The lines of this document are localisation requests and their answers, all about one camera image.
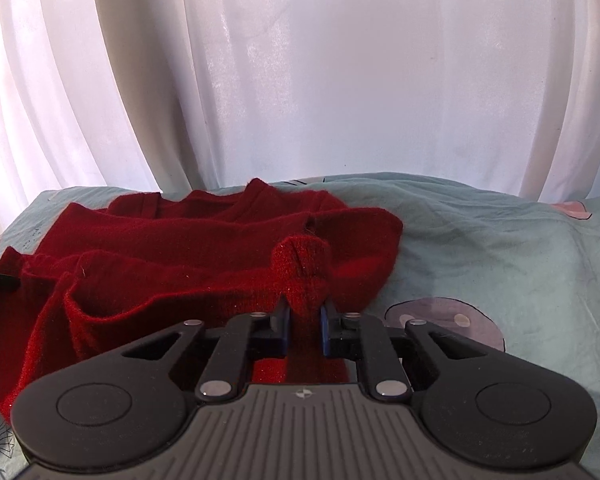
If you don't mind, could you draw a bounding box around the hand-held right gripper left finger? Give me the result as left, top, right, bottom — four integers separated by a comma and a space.
122, 297, 294, 403

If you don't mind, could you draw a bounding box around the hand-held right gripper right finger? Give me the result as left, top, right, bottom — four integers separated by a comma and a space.
319, 300, 482, 404

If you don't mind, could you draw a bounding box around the red knit cardigan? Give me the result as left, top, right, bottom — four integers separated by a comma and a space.
0, 177, 405, 424

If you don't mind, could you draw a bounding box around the light blue printed bed sheet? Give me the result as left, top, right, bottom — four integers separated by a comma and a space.
0, 172, 600, 480

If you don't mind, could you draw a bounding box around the white sheer curtain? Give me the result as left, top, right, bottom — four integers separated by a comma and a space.
0, 0, 600, 243

